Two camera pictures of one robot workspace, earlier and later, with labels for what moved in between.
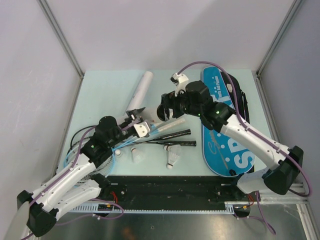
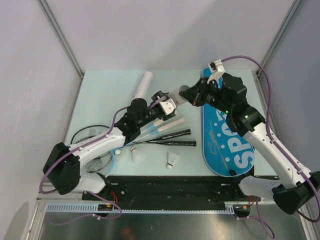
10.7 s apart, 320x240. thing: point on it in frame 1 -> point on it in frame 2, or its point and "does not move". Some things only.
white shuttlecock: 119,156 does not move
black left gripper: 135,112 -> 158,96
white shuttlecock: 172,158 does not move
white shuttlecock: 138,157 does not move
